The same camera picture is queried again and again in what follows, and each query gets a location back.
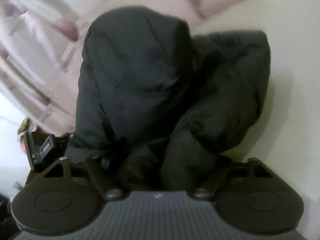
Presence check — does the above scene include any black jacket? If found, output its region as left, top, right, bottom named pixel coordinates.
left=65, top=7, right=271, bottom=191

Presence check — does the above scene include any pink leaf-print curtain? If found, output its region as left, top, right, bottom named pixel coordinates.
left=1, top=0, right=241, bottom=135

